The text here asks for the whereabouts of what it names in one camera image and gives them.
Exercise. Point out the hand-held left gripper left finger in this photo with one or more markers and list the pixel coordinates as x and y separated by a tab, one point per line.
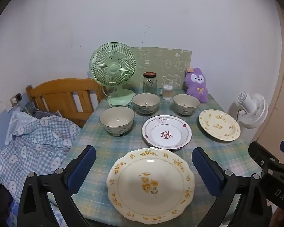
81	170

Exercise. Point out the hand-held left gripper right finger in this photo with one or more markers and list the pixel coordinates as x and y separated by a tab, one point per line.
208	172

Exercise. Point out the small yellow floral plate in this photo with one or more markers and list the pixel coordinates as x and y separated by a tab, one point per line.
219	125

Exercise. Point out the large yellow floral plate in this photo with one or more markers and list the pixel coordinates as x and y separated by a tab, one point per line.
137	184

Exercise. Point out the beige ceramic bowl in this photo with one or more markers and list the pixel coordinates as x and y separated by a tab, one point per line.
145	101
185	101
117	120

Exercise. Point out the white plate with red pattern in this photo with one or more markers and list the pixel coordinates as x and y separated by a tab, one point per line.
156	132

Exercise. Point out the plaid tablecloth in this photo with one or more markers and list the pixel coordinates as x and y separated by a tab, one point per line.
104	151

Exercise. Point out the white clip fan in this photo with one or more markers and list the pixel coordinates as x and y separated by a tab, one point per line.
250	104

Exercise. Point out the blue checked printed blanket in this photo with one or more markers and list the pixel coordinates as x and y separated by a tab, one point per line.
33	146

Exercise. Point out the grey cloth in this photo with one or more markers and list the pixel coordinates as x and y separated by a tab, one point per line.
35	113

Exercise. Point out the purple plush rabbit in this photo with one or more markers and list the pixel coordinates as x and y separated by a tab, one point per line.
196	92

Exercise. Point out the wooden chair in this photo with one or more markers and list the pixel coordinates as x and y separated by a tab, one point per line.
61	86

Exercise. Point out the clear cotton swab container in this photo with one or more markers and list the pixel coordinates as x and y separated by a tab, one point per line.
168	94

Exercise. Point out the glass jar with dark lid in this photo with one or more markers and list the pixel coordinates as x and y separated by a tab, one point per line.
149	85

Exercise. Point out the green desk fan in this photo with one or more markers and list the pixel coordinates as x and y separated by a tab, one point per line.
112	67

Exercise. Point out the green cartoon printed mat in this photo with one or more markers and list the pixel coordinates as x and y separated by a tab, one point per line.
156	61

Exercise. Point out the wall socket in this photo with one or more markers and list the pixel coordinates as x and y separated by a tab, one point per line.
19	97

